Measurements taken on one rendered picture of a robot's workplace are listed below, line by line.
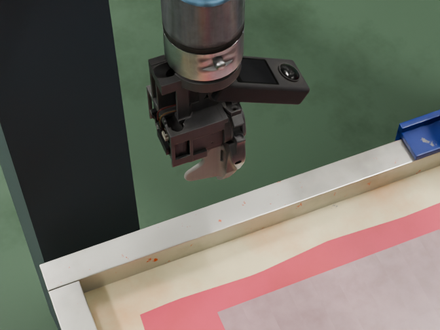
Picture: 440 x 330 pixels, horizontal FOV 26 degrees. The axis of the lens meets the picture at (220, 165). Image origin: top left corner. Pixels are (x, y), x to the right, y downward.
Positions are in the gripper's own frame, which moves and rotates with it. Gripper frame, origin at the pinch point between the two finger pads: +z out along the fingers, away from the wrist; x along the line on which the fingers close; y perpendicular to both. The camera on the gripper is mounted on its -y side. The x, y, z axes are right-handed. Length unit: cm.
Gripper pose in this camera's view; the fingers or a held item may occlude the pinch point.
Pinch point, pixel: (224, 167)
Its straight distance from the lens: 107.6
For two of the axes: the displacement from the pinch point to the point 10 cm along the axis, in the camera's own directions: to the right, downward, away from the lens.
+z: 0.0, 5.7, 8.2
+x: 3.8, 7.6, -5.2
